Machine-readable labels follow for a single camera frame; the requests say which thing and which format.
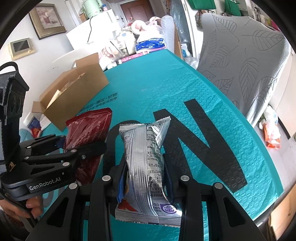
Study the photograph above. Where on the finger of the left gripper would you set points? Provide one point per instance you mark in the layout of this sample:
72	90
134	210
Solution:
42	145
61	164

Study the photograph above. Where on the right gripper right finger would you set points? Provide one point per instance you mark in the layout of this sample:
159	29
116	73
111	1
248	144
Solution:
189	195

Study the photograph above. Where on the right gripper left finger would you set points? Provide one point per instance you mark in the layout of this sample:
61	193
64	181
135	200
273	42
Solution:
103	199

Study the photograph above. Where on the silver foil snack packet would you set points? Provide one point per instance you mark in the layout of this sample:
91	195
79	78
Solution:
145	200

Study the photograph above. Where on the dark red snack packet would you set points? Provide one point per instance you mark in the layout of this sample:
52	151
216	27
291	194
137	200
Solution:
85	129

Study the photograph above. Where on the person's left hand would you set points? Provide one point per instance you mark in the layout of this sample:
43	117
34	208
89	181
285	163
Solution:
35	204

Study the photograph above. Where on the white capped blue bottle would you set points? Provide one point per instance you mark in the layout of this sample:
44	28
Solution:
33	124

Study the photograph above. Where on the brown cardboard box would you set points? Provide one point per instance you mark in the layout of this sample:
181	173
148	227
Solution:
71	91

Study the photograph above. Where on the teal bubble mailer mat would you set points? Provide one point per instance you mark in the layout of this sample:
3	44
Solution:
208	139

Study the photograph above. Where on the red white paper cup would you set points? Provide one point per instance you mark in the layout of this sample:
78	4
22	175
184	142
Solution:
110	53

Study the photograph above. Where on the pink tablet tube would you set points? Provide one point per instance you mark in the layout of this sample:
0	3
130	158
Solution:
131	57

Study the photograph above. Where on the white refrigerator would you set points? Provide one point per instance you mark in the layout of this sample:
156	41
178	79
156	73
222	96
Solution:
98	30

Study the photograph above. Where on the framed picture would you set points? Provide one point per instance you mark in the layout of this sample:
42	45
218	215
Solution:
46	21

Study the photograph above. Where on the mint green kettle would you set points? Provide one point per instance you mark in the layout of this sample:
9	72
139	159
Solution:
92	7

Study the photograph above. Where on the grey leaf pattern cushion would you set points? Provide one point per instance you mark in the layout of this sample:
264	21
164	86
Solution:
244	59

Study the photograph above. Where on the blue white plastic bag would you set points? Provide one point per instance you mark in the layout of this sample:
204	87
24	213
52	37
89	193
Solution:
151	44

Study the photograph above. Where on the pink eared plush toy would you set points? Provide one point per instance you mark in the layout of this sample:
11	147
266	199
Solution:
139	26

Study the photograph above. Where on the brown entrance door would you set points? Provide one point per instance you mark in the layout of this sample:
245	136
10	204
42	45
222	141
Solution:
137	10

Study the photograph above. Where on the green tote bag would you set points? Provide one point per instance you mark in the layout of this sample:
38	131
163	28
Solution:
232	8
202	4

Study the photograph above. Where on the wall intercom panel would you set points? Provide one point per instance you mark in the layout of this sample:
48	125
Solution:
20	48

